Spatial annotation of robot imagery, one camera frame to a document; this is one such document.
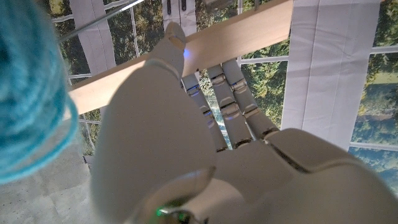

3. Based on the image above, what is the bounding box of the wooden bar clothes hanger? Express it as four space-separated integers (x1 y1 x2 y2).
58 0 295 116

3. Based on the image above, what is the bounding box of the printed window backdrop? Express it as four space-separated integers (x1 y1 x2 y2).
40 0 398 197

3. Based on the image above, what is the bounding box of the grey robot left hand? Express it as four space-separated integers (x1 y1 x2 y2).
90 21 398 224

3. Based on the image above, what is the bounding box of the teal yarn skein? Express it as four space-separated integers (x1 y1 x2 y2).
0 0 80 184

